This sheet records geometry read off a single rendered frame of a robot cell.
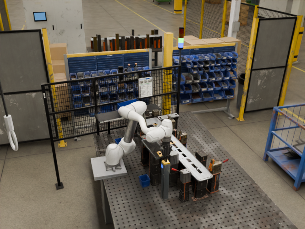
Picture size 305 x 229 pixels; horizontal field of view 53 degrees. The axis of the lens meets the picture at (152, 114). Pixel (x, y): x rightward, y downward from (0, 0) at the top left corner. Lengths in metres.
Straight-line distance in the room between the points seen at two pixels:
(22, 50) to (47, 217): 2.38
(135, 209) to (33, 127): 2.81
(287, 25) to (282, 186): 2.95
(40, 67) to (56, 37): 4.86
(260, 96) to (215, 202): 3.61
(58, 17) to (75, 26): 0.53
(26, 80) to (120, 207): 2.70
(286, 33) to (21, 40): 4.55
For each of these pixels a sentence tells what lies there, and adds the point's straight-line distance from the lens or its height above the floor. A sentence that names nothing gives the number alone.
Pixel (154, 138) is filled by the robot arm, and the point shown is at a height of 1.52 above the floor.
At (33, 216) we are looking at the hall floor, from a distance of 4.31.
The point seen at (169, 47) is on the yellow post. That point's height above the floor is 1.82.
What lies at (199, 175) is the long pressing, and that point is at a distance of 3.09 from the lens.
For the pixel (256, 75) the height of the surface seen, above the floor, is 0.92.
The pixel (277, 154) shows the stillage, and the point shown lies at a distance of 5.25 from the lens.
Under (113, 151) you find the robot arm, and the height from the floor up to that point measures 0.98.
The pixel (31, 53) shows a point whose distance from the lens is 4.92.
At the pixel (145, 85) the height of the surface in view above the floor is 1.33.
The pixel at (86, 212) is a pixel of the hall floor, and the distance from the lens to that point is 4.19.
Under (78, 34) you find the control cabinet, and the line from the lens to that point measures 9.78.
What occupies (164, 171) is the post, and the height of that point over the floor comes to 1.07.
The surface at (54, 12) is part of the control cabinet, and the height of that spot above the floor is 1.50.
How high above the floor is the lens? 2.88
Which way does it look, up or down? 27 degrees down
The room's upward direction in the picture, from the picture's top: straight up
